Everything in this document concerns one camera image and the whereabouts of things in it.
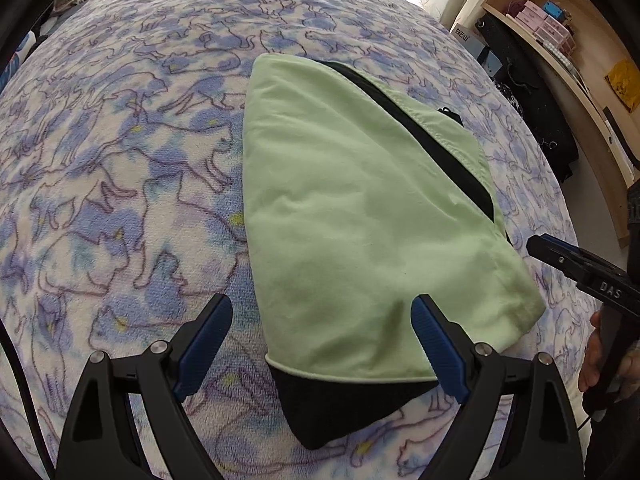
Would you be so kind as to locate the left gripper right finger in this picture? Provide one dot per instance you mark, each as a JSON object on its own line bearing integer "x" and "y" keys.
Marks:
{"x": 462, "y": 368}

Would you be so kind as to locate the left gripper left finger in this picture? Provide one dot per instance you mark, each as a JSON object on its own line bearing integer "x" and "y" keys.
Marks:
{"x": 196, "y": 344}

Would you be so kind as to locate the green and black hooded jacket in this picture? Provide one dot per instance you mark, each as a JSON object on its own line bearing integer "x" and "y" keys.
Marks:
{"x": 358, "y": 199}

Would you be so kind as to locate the black hanging clothes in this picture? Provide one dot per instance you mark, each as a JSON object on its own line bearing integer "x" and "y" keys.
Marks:
{"x": 534, "y": 100}

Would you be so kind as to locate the person's right hand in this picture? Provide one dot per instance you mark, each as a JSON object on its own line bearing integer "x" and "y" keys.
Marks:
{"x": 628, "y": 372}

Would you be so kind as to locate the purple cat print blanket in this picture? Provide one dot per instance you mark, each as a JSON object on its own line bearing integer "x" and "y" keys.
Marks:
{"x": 121, "y": 203}

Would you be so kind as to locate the pink storage boxes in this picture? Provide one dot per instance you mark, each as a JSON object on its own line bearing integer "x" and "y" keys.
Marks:
{"x": 544, "y": 26}

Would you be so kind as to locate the wooden shelf unit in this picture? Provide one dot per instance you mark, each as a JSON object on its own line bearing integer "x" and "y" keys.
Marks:
{"x": 607, "y": 133}

